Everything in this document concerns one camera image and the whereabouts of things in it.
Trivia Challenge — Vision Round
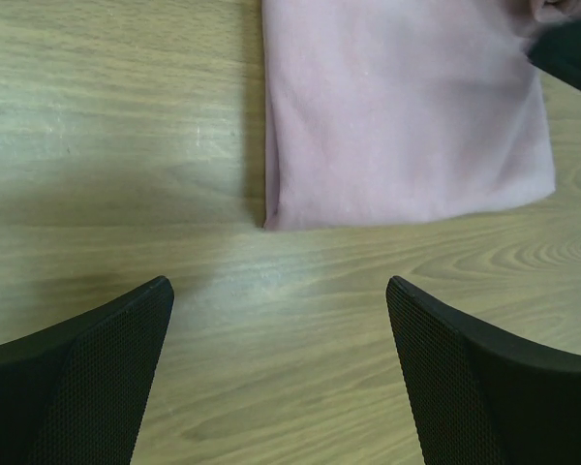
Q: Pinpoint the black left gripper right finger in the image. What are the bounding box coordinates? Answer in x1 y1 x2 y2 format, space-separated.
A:
386 276 581 464

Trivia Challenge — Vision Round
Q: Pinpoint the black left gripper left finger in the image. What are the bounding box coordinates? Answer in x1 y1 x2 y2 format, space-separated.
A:
0 276 174 464

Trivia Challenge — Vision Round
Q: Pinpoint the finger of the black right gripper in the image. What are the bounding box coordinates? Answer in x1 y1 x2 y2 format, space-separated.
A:
527 18 581 92

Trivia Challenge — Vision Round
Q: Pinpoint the dusty pink t-shirt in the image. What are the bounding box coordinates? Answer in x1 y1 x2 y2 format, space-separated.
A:
262 0 581 230

